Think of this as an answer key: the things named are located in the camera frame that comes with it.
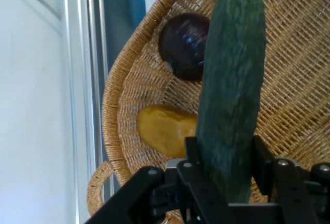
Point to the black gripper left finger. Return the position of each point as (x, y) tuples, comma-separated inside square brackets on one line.
[(144, 195)]

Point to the dark green cucumber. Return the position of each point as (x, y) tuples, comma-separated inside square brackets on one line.
[(232, 92)]

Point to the teal curtain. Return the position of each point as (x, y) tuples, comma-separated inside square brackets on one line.
[(123, 15)]

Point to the woven wicker basket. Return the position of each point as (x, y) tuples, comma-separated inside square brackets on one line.
[(294, 79)]

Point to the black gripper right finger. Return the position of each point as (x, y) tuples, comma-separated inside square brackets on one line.
[(291, 182)]

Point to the aluminium frame post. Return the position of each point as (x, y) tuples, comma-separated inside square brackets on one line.
[(82, 79)]

